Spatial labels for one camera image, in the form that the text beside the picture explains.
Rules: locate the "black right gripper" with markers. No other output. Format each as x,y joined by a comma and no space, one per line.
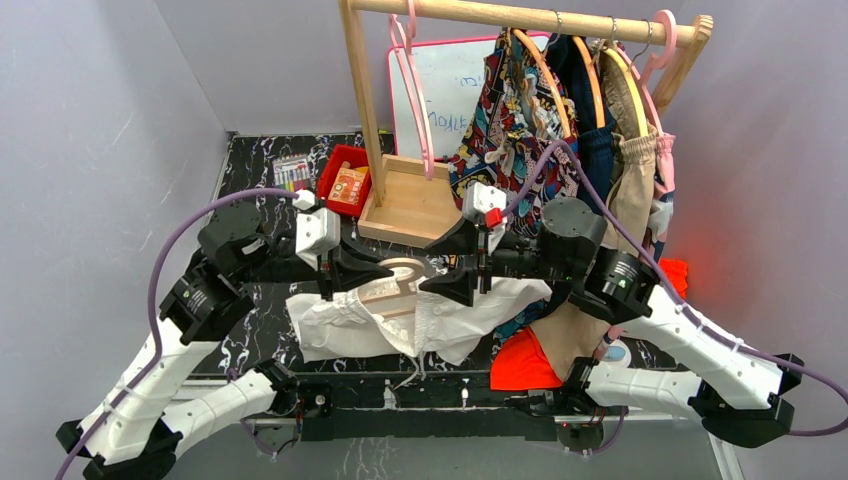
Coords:
457,285

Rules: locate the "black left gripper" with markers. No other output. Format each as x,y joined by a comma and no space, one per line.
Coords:
337,270

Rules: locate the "white shorts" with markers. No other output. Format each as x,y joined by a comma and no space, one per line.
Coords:
411,326

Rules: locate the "pink hanger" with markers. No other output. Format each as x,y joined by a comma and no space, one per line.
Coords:
664,176
401,37

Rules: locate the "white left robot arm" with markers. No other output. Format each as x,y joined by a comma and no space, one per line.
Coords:
137,432

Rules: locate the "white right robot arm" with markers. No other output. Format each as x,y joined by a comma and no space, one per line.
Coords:
734,393

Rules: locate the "beige shorts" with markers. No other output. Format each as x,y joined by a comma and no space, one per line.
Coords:
564,332

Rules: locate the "comic print shorts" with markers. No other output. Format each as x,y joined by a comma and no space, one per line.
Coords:
514,121

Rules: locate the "navy shorts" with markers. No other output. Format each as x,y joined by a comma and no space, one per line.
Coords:
594,148

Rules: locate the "wooden hanger with comic shorts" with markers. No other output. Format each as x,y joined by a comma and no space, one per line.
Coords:
532,48

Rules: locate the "wooden hanger with navy shorts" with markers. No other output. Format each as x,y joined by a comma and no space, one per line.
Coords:
591,109

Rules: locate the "wooden hanger with beige shorts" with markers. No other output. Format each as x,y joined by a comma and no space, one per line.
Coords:
619,91

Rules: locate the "wooden clothes rack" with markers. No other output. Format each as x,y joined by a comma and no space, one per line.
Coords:
406,205

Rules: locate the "orange card box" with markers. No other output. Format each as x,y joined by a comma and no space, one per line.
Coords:
348,184

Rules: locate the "red plastic bin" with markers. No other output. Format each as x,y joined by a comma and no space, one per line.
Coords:
356,157

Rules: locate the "marker pen pack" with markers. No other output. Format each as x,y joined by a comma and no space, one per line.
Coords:
293,172

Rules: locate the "orange cloth front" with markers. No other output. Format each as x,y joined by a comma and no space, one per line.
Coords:
521,365

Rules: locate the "red knit cloth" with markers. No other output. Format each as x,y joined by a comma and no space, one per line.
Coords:
677,272

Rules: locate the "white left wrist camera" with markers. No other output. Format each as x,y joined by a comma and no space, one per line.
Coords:
316,234

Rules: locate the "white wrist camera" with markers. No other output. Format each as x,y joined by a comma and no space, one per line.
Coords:
316,234
485,206

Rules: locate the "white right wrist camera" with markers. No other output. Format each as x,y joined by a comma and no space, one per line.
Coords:
485,206

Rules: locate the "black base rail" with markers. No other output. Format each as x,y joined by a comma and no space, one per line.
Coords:
348,405

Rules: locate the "whiteboard with pink frame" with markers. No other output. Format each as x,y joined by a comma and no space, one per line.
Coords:
451,76

